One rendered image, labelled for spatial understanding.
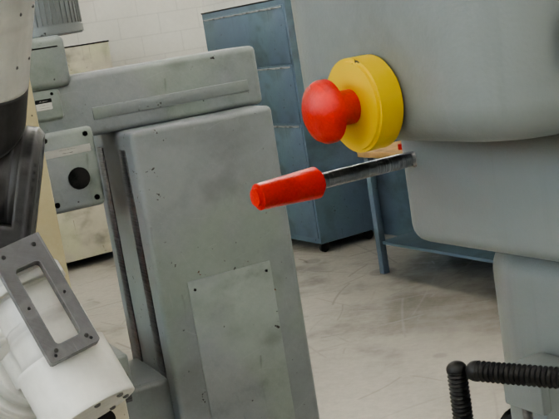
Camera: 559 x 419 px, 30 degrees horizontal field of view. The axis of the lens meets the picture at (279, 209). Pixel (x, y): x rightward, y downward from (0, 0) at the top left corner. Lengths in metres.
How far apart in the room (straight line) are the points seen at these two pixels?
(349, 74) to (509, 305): 0.26
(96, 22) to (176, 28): 0.84
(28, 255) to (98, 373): 0.09
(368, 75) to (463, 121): 0.07
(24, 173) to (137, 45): 9.48
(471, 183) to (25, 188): 0.37
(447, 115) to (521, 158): 0.11
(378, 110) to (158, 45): 9.83
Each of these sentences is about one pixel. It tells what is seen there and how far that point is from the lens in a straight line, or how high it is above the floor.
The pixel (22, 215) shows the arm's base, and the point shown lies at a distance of 0.90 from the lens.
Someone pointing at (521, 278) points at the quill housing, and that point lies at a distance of 0.80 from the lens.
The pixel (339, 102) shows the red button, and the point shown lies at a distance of 0.63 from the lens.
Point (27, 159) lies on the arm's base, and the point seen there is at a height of 1.74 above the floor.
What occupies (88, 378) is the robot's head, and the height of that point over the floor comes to 1.61.
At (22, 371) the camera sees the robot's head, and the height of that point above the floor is 1.61.
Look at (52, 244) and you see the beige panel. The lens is 2.40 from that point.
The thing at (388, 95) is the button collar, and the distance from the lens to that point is 0.64.
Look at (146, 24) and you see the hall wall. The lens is 10.42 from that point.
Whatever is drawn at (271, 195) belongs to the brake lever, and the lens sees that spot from 0.73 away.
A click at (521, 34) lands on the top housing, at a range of 0.59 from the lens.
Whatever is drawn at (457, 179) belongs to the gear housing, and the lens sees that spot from 0.77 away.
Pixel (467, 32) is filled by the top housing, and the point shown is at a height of 1.80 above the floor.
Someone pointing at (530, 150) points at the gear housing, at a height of 1.71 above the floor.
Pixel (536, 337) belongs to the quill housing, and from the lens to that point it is 0.81.
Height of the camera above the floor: 1.82
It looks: 10 degrees down
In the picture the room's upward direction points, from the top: 9 degrees counter-clockwise
